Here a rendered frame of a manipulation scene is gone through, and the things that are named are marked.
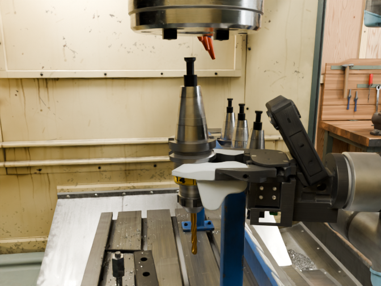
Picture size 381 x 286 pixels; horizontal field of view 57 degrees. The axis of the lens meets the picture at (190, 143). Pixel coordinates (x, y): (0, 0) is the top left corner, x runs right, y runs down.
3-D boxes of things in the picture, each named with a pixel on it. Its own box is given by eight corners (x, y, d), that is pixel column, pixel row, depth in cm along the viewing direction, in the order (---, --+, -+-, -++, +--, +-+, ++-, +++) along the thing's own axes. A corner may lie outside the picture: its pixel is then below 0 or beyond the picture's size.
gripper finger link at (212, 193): (174, 217, 42) (249, 213, 44) (174, 170, 41) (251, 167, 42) (172, 206, 45) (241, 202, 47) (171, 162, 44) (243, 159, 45)
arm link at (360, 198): (392, 162, 40) (364, 144, 48) (350, 161, 41) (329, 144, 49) (382, 222, 42) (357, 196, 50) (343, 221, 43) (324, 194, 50)
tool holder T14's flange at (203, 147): (168, 151, 49) (167, 134, 49) (211, 150, 50) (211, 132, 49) (170, 165, 43) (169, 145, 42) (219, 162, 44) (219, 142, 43)
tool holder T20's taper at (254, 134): (239, 160, 70) (242, 126, 69) (260, 160, 71) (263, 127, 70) (247, 166, 66) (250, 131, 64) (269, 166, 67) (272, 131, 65)
